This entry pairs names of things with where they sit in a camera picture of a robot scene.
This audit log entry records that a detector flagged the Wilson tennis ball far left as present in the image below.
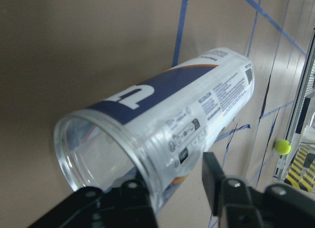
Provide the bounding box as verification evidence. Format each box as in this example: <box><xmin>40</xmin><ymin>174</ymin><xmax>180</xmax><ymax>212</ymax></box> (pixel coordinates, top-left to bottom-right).
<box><xmin>274</xmin><ymin>139</ymin><xmax>291</xmax><ymax>155</ymax></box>

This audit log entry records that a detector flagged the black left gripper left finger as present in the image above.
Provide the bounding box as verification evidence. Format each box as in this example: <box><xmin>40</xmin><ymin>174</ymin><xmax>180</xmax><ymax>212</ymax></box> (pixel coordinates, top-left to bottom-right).
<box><xmin>30</xmin><ymin>180</ymin><xmax>158</xmax><ymax>228</ymax></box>

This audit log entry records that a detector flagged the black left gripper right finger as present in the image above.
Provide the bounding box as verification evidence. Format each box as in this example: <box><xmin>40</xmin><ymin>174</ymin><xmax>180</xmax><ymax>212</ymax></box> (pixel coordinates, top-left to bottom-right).
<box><xmin>202</xmin><ymin>152</ymin><xmax>261</xmax><ymax>228</ymax></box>

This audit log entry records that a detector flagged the clear tennis ball can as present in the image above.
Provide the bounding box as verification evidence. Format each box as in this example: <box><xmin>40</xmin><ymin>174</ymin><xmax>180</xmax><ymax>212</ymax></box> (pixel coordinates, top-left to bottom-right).
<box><xmin>54</xmin><ymin>47</ymin><xmax>254</xmax><ymax>212</ymax></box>

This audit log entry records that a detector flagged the aluminium frame post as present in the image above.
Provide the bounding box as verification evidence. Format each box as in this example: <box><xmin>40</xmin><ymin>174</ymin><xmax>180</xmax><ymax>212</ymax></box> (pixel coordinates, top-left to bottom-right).
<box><xmin>273</xmin><ymin>32</ymin><xmax>315</xmax><ymax>180</ymax></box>

